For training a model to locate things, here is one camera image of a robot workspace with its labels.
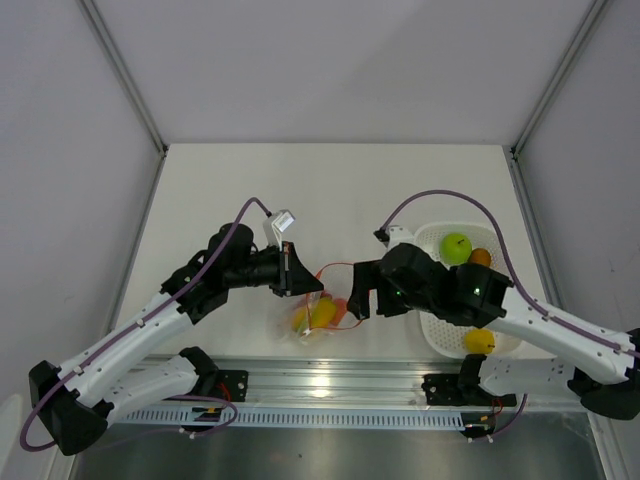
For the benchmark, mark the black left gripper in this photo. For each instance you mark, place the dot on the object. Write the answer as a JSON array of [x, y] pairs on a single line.
[[292, 277]]

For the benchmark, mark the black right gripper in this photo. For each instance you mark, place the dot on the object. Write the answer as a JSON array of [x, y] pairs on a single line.
[[367, 277]]

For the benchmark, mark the clear orange zip top bag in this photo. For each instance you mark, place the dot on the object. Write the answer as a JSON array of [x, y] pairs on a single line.
[[337, 280]]

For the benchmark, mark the small yellow orange fruit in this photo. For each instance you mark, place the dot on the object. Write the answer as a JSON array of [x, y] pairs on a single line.
[[322, 313]]

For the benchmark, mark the red peach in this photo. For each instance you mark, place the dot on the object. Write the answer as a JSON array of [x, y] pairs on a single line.
[[340, 311]]

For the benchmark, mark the green apple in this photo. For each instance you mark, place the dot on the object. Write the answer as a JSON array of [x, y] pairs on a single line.
[[455, 249]]

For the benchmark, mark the brown kiwi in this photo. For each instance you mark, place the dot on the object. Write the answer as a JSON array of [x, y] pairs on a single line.
[[480, 256]]

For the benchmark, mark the yellow lemon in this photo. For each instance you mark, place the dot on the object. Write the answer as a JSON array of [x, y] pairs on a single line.
[[479, 341]]

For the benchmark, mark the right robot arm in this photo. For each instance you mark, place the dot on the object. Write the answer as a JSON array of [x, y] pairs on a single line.
[[597, 366]]

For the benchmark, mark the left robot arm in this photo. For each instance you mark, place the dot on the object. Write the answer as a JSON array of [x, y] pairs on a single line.
[[78, 400]]

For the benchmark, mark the white perforated plastic basket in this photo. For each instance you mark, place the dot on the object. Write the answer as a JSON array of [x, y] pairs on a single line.
[[445, 338]]

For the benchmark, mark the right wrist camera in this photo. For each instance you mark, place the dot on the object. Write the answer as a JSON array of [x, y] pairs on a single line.
[[393, 235]]

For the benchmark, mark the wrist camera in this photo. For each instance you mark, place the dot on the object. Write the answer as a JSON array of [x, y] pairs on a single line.
[[393, 235], [275, 225]]

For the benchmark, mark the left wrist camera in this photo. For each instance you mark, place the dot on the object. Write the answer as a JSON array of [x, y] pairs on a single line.
[[275, 225]]

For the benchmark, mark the aluminium front rail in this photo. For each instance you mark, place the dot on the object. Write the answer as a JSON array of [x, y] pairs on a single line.
[[336, 383]]

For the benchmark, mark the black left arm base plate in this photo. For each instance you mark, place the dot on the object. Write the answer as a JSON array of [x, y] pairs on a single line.
[[231, 385]]

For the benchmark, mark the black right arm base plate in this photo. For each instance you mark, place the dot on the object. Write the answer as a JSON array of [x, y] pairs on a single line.
[[446, 389]]

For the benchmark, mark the white slotted cable duct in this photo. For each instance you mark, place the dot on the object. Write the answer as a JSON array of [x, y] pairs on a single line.
[[247, 416]]

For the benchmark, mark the right aluminium frame post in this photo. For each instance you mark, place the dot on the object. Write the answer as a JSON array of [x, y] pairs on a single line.
[[578, 42]]

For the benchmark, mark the aluminium frame post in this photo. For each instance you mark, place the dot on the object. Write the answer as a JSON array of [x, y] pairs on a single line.
[[112, 54], [578, 42]]

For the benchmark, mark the left aluminium frame post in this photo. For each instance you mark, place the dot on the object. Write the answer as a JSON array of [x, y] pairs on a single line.
[[112, 54]]

